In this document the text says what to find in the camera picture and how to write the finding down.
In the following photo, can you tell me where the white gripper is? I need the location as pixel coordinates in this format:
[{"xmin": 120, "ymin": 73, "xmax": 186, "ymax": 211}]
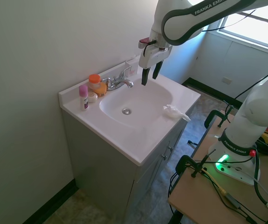
[{"xmin": 138, "ymin": 43, "xmax": 173, "ymax": 86}]

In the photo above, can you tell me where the white tissue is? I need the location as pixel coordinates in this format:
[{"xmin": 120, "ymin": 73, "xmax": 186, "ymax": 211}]
[{"xmin": 163, "ymin": 104, "xmax": 192, "ymax": 122}]

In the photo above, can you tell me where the white box with red print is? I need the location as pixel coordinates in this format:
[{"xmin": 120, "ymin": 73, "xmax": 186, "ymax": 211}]
[{"xmin": 124, "ymin": 58, "xmax": 140, "ymax": 76}]

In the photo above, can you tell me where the orange sponge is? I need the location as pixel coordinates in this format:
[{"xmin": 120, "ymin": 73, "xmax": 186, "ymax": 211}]
[{"xmin": 93, "ymin": 83, "xmax": 108, "ymax": 98}]

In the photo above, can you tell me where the clear jar with orange lid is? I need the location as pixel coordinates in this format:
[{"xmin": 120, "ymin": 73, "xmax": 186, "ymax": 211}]
[{"xmin": 88, "ymin": 74, "xmax": 102, "ymax": 91}]

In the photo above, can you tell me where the black baseboard strip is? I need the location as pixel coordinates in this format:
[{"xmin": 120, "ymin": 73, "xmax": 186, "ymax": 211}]
[
  {"xmin": 181, "ymin": 77, "xmax": 244, "ymax": 109},
  {"xmin": 21, "ymin": 178, "xmax": 79, "ymax": 224}
]

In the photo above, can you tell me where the small white round jar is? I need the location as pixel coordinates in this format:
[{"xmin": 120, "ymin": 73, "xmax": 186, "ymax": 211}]
[{"xmin": 88, "ymin": 92, "xmax": 99, "ymax": 103}]

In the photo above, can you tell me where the white sink vanity top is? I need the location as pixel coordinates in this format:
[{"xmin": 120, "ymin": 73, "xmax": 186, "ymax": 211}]
[{"xmin": 58, "ymin": 56, "xmax": 201, "ymax": 167}]

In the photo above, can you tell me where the pink-capped deodorant stick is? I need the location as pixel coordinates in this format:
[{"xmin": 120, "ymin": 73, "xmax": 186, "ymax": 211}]
[{"xmin": 78, "ymin": 84, "xmax": 89, "ymax": 112}]

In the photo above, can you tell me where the black C-clamp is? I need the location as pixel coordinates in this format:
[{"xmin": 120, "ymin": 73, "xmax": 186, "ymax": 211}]
[
  {"xmin": 175, "ymin": 148, "xmax": 217, "ymax": 179},
  {"xmin": 204, "ymin": 103, "xmax": 236, "ymax": 129}
]

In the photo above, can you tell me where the grey vanity cabinet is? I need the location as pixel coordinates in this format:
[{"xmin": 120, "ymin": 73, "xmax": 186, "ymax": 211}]
[{"xmin": 61, "ymin": 109, "xmax": 191, "ymax": 224}]

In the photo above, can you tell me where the chrome two-handle faucet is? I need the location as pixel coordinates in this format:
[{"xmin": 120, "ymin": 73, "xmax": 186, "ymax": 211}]
[{"xmin": 101, "ymin": 66, "xmax": 134, "ymax": 92}]

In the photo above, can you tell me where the window with white frame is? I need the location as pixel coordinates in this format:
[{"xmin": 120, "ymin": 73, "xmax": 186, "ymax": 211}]
[{"xmin": 214, "ymin": 3, "xmax": 268, "ymax": 57}]

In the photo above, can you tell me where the yellow cable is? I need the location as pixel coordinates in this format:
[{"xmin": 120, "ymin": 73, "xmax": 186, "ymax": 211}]
[{"xmin": 201, "ymin": 168, "xmax": 228, "ymax": 196}]

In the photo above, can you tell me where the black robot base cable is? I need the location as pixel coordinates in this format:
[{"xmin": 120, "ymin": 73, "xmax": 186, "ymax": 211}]
[{"xmin": 252, "ymin": 155, "xmax": 268, "ymax": 224}]

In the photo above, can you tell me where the grey inline cable adapter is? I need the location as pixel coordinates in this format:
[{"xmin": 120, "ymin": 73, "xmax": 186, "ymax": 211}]
[{"xmin": 224, "ymin": 192, "xmax": 242, "ymax": 209}]

